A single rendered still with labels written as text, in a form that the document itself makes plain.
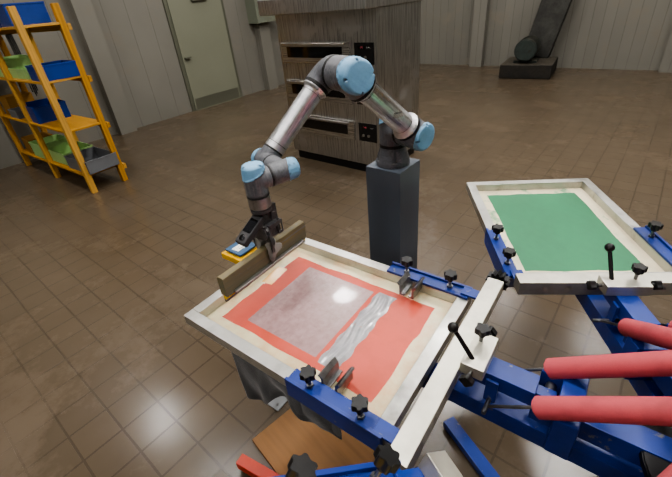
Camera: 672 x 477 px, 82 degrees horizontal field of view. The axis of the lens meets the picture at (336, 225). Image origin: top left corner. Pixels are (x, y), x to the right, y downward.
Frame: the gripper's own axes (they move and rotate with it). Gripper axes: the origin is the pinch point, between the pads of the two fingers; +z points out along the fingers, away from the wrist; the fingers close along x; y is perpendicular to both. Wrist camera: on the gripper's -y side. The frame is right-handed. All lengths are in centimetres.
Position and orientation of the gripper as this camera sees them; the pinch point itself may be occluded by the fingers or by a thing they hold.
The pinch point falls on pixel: (267, 258)
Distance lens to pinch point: 141.1
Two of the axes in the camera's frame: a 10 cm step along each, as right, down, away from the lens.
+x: -8.1, -2.4, 5.4
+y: 5.8, -4.6, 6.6
